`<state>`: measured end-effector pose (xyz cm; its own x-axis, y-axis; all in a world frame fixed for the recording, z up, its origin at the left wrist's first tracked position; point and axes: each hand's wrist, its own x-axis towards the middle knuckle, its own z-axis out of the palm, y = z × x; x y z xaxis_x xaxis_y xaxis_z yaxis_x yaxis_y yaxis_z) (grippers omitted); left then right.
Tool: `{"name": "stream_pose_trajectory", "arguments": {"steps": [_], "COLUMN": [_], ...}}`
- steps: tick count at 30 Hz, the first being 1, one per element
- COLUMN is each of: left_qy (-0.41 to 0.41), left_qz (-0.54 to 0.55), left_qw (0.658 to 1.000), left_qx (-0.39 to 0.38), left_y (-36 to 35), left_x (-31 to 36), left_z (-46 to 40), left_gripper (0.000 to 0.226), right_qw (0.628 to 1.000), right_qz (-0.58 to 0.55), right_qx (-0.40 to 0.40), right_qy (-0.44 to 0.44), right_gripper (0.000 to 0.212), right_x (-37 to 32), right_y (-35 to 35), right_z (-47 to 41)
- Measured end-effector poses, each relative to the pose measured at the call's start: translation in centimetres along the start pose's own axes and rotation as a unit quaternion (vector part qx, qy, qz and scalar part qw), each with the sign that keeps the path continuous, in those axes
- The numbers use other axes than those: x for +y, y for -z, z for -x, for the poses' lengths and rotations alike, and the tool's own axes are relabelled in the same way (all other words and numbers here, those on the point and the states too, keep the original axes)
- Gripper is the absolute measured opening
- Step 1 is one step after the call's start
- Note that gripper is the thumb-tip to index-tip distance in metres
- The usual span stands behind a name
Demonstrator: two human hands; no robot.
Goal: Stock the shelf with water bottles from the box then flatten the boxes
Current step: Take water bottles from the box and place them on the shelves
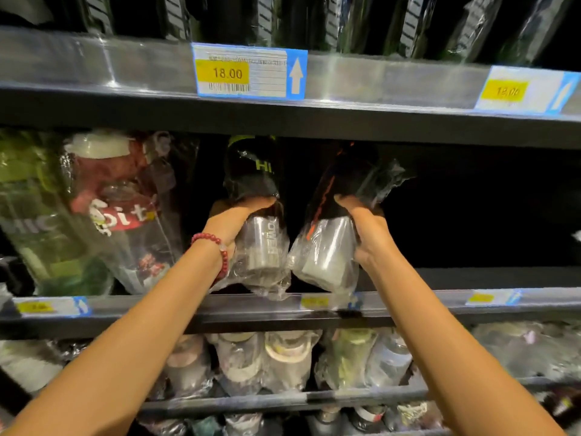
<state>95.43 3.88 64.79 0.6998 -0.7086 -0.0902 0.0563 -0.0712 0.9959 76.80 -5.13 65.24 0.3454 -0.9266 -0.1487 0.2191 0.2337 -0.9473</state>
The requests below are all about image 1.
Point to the person's right hand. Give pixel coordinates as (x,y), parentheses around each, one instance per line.
(374,236)

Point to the person's left hand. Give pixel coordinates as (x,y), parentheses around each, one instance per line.
(227,222)

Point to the black silver bottle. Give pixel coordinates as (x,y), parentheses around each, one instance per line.
(327,254)
(254,177)

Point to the red lid bottle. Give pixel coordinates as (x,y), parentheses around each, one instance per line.
(118,213)

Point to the black metal store shelving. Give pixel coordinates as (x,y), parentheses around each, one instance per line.
(363,122)

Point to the green lid bottle pink handle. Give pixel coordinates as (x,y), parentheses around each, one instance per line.
(345,358)

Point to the person's right forearm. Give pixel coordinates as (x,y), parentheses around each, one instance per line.
(454,358)

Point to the person's left forearm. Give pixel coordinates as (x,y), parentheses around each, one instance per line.
(113,358)

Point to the yellow white price label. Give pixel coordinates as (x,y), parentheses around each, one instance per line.
(513,90)
(485,297)
(245,72)
(41,307)
(317,301)

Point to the row of dark bagged bottles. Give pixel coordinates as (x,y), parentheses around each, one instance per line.
(408,22)

